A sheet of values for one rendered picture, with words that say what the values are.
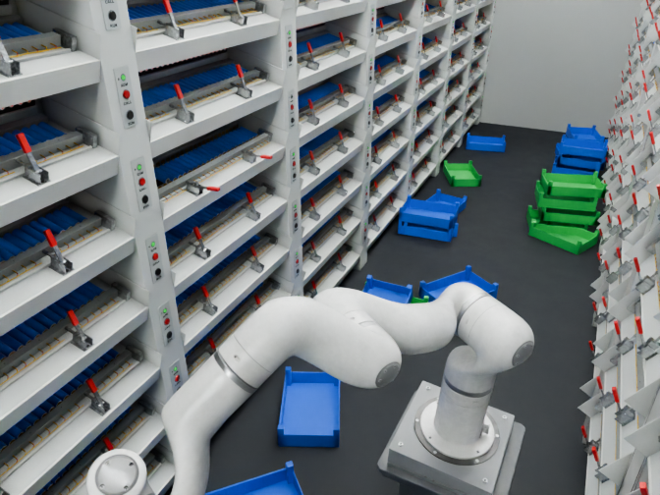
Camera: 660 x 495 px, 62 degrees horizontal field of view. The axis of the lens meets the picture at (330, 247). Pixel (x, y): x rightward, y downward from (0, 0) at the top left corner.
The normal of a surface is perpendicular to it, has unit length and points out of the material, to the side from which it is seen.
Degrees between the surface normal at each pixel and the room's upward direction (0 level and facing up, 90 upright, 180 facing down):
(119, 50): 90
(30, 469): 16
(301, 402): 0
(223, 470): 0
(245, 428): 0
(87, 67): 106
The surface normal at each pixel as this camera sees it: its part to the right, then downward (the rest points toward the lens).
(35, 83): 0.87, 0.44
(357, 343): 0.09, -0.17
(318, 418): 0.00, -0.88
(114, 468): 0.24, -0.65
